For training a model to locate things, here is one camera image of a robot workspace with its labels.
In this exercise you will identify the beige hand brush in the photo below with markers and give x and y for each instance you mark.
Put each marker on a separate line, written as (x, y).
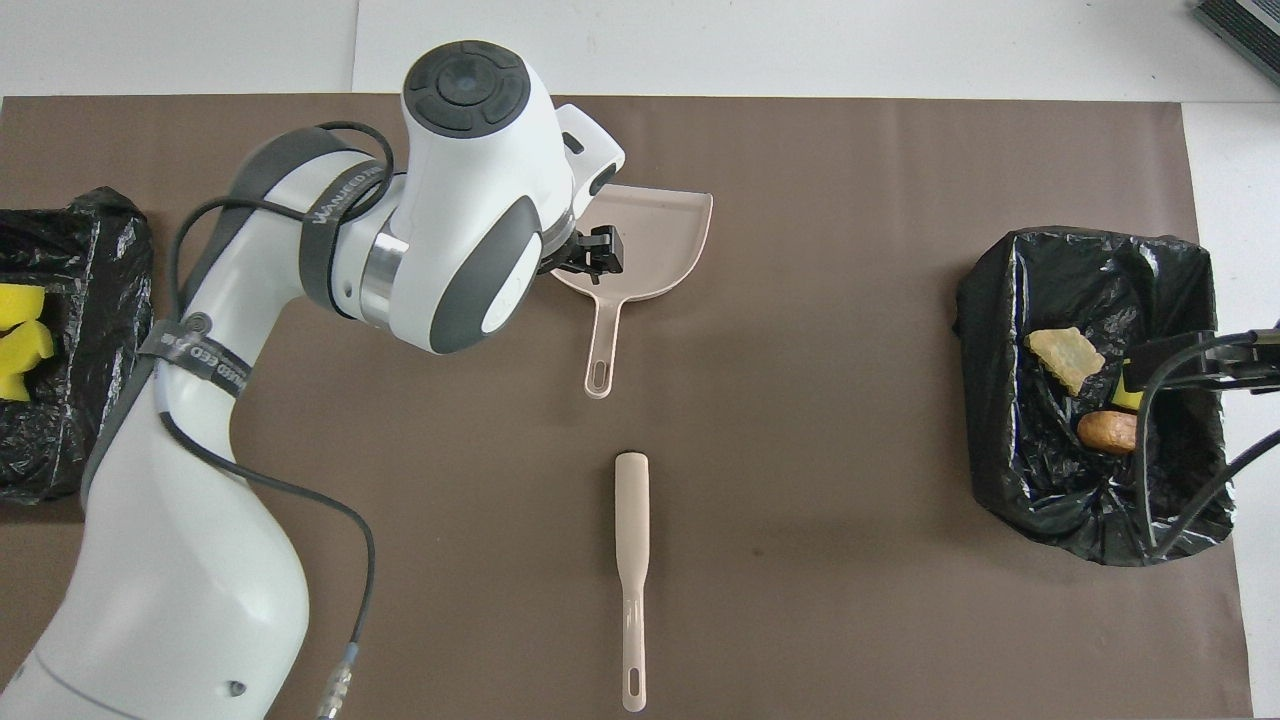
(633, 540)

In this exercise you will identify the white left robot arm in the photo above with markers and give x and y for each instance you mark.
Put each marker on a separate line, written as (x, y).
(200, 560)

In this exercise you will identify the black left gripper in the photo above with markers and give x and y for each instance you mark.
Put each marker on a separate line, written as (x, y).
(566, 256)

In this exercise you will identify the yellow sponge wedge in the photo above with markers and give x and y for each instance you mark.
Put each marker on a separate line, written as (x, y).
(1128, 398)

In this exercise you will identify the black bag-lined bin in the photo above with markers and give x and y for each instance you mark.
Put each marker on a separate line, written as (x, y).
(90, 400)
(1060, 480)

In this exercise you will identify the dark grey ribbed device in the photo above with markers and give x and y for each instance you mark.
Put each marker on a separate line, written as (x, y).
(1245, 30)

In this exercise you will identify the long croissant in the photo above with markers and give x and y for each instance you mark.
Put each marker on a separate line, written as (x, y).
(1065, 358)

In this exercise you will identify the brown paper mat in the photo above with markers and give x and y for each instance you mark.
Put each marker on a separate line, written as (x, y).
(800, 400)

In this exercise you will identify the round brown bun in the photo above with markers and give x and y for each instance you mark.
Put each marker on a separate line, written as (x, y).
(1105, 432)

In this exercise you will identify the notched yellow sponge piece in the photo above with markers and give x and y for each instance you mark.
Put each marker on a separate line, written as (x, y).
(22, 360)

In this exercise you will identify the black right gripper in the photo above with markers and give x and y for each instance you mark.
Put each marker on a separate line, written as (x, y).
(1262, 355)

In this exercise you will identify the pale pink dustpan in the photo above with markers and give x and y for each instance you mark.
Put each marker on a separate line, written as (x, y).
(650, 235)

